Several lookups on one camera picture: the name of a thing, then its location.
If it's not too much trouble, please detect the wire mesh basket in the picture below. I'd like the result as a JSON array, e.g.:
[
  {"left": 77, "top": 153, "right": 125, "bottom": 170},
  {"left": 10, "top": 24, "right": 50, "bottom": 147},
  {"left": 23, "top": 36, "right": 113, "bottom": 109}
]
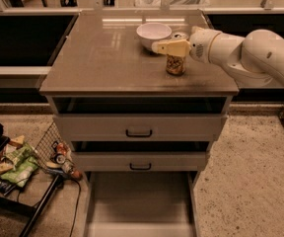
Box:
[{"left": 35, "top": 122, "right": 70, "bottom": 177}]

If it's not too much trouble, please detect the brown bottle in basket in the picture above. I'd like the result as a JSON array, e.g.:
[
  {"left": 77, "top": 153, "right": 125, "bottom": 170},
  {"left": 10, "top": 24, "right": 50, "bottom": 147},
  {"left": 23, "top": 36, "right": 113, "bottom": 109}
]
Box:
[{"left": 61, "top": 161, "right": 82, "bottom": 181}]

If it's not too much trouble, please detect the middle drawer with black handle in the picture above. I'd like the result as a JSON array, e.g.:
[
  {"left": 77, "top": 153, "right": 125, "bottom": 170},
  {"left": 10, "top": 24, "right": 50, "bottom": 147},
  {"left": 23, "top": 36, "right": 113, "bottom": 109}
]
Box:
[{"left": 71, "top": 152, "right": 207, "bottom": 172}]

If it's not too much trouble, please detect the orange soda can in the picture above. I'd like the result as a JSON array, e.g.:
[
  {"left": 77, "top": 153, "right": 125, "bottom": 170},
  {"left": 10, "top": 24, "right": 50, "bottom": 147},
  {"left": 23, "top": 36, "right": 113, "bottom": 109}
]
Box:
[{"left": 165, "top": 31, "right": 190, "bottom": 77}]

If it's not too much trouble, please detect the grey drawer cabinet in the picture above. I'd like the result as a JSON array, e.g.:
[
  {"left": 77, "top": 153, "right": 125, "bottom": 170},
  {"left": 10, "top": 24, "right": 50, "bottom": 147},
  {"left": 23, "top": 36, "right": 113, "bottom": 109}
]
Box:
[{"left": 40, "top": 10, "right": 238, "bottom": 237}]

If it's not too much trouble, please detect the red soda can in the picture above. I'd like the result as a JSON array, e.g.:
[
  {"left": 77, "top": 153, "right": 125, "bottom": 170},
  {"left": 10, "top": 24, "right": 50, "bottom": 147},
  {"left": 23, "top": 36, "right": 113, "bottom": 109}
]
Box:
[{"left": 55, "top": 143, "right": 67, "bottom": 156}]

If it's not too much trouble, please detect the drawer with black handle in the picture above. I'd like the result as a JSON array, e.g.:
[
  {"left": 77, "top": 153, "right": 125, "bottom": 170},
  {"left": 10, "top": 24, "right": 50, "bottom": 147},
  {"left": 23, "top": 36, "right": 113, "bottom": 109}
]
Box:
[
  {"left": 53, "top": 115, "right": 227, "bottom": 142},
  {"left": 71, "top": 152, "right": 207, "bottom": 172}
]

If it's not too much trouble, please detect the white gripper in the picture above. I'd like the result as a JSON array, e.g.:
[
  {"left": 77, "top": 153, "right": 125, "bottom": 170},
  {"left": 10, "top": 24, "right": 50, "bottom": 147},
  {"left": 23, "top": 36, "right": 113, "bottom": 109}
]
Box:
[{"left": 152, "top": 26, "right": 221, "bottom": 63}]

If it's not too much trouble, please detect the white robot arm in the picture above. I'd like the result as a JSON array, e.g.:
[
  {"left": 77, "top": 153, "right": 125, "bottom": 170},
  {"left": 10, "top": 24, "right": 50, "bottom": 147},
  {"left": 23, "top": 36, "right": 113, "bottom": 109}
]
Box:
[{"left": 151, "top": 27, "right": 284, "bottom": 88}]

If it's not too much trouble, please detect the open bottom drawer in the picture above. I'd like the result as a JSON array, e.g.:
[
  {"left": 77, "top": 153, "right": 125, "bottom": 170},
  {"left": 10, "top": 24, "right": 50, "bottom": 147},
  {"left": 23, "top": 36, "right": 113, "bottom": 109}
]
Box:
[{"left": 84, "top": 172, "right": 200, "bottom": 237}]

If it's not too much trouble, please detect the top drawer with black handle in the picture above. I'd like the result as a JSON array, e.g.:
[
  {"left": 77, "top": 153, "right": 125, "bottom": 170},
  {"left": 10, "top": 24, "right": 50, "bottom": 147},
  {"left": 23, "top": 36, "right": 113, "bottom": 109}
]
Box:
[{"left": 53, "top": 115, "right": 227, "bottom": 142}]

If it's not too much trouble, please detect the green snack bag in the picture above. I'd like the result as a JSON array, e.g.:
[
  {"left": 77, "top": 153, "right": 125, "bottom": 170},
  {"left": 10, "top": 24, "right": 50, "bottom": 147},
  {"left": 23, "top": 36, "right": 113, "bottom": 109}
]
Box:
[{"left": 0, "top": 143, "right": 38, "bottom": 188}]

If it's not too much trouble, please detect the black cable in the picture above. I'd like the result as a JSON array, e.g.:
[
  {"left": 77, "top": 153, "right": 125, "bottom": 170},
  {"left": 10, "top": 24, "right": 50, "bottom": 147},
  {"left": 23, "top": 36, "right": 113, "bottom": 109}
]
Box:
[{"left": 68, "top": 179, "right": 83, "bottom": 237}]

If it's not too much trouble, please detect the dark snack packet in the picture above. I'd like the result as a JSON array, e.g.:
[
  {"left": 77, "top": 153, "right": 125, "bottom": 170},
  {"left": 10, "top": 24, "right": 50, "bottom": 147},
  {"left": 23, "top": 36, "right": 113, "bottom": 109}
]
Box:
[{"left": 0, "top": 178, "right": 16, "bottom": 196}]

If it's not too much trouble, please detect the white ceramic bowl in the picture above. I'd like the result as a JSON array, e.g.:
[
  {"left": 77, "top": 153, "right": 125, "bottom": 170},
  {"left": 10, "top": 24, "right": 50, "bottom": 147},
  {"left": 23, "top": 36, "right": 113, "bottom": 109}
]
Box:
[{"left": 136, "top": 23, "right": 172, "bottom": 50}]

